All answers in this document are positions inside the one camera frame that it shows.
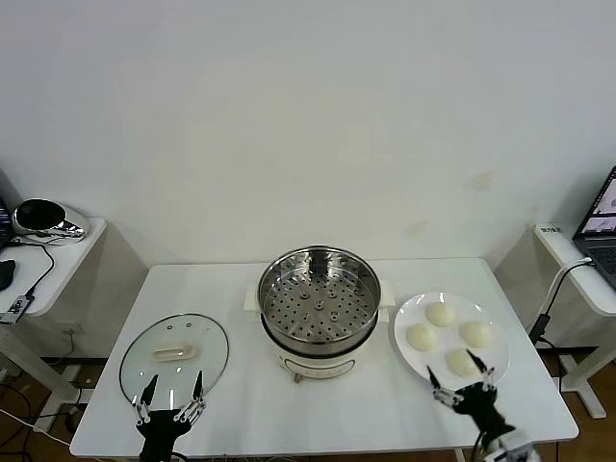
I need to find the stainless steel steamer basket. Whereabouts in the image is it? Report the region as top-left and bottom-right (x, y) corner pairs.
(257, 245), (381, 353)

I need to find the white side desk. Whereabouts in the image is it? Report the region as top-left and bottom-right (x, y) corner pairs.
(0, 216), (108, 424)
(533, 223), (616, 420)

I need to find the white round plate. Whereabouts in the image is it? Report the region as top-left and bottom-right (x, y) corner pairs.
(393, 292), (510, 394)

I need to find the black floor cable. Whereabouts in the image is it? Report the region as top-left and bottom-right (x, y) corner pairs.
(0, 379), (35, 429)

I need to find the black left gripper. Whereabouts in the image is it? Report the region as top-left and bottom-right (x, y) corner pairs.
(132, 370), (208, 462)

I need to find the glass pot lid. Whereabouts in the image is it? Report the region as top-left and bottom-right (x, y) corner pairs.
(118, 313), (230, 414)

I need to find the grey open laptop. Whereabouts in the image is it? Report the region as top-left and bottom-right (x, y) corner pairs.
(572, 166), (616, 293)

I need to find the black computer mouse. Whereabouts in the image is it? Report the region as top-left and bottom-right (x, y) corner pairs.
(0, 258), (17, 292)

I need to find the white floor cable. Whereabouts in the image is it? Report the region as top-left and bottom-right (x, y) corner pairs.
(0, 408), (73, 447)

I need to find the cream electric cooker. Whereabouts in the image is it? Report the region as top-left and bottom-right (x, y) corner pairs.
(243, 281), (396, 384)

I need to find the black desk cable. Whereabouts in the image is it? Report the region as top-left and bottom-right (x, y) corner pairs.
(0, 238), (55, 297)

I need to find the black and white charger cable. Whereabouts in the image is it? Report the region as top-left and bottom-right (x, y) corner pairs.
(526, 257), (594, 346)

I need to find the chrome and black headset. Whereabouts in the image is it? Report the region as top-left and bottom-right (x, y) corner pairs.
(10, 197), (90, 246)

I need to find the small grey adapter box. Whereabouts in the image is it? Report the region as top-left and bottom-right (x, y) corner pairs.
(0, 292), (36, 324)

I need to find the white steamed baozi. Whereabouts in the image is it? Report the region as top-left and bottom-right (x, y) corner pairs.
(425, 301), (457, 329)
(406, 322), (439, 351)
(445, 348), (482, 379)
(459, 321), (495, 349)

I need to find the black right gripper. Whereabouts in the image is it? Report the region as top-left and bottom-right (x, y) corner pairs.
(425, 349), (516, 437)

